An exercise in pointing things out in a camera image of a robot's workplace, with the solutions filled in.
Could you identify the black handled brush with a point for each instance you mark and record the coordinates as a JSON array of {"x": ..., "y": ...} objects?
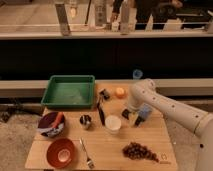
[{"x": 100, "y": 110}]

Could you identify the bunch of dark grapes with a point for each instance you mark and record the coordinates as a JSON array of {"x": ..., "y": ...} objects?
[{"x": 136, "y": 151}]

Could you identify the blue cup in background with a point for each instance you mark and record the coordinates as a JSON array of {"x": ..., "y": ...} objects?
[{"x": 137, "y": 74}]

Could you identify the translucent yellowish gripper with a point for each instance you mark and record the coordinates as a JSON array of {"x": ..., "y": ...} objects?
[{"x": 139, "y": 119}]

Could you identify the red bowl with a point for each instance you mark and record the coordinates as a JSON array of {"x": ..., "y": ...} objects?
[{"x": 60, "y": 153}]

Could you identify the black eraser block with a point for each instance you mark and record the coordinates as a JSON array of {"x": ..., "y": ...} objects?
[{"x": 125, "y": 114}]

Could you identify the green plastic tray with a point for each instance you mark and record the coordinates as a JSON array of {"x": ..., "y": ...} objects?
[{"x": 69, "y": 92}]

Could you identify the blue sponge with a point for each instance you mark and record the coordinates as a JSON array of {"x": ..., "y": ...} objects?
[{"x": 144, "y": 111}]

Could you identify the small metal cup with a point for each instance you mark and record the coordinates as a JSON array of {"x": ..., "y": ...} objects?
[{"x": 85, "y": 121}]

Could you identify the orange fruit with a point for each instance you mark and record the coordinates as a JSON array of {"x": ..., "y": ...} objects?
[{"x": 120, "y": 92}]

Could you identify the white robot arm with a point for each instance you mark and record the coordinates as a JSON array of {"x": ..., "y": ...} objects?
[{"x": 198, "y": 121}]

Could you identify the metal fork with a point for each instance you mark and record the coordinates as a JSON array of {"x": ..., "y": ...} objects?
[{"x": 88, "y": 159}]

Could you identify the white plastic cup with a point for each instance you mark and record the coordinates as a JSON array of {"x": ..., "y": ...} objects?
[{"x": 113, "y": 124}]

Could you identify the small black clip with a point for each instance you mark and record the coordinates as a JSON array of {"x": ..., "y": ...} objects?
[{"x": 105, "y": 94}]

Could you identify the dark patterned bowl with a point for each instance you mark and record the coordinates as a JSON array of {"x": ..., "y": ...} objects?
[{"x": 51, "y": 124}]

